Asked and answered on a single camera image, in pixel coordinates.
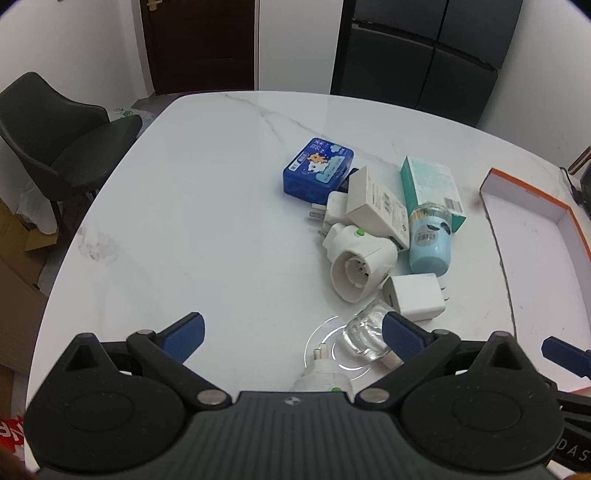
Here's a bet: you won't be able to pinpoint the blue tissue packet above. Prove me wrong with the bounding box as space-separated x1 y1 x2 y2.
283 137 354 202

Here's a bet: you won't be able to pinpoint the red packaging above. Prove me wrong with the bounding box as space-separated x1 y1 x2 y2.
0 415 26 462

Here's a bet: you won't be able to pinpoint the brown door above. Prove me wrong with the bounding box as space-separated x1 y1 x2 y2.
140 0 257 96

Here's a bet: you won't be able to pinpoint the white cardboard box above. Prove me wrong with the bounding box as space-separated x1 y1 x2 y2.
346 165 411 252

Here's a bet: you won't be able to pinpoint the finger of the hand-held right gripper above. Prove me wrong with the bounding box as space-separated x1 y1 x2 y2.
541 336 591 393

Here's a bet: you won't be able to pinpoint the white charger adapter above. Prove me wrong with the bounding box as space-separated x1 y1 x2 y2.
382 273 451 321

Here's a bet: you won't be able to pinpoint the dark air fryer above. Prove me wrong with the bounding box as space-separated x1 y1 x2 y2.
569 145 591 206

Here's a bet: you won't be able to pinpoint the orange-rimmed cardboard box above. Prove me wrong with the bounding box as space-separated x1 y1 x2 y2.
479 167 591 340

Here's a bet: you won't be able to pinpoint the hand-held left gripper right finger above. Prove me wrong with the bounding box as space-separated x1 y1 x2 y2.
355 311 536 411

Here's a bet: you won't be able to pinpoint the teal cardboard box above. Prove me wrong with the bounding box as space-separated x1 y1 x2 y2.
399 155 467 234

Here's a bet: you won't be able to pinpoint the brown cardboard boxes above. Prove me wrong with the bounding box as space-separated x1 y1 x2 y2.
0 198 61 374

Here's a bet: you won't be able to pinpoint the white plug adapter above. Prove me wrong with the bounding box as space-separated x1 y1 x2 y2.
307 191 349 238

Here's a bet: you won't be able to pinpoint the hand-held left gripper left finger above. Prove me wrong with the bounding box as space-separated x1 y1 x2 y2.
55 311 232 411

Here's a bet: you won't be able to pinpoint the black power plug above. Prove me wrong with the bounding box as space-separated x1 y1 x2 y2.
560 166 583 204

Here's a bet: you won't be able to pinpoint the white plastic bag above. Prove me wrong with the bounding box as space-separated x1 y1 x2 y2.
108 107 155 130

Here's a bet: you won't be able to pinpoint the light blue toothpick jar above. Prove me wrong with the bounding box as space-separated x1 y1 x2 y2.
409 203 452 273

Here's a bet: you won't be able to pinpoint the black chair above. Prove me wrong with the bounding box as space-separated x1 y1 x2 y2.
0 71 144 232

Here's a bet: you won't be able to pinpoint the black refrigerator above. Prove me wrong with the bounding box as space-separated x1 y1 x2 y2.
330 0 525 127

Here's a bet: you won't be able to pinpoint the clear glass bottle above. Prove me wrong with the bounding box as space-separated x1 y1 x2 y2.
332 299 402 370

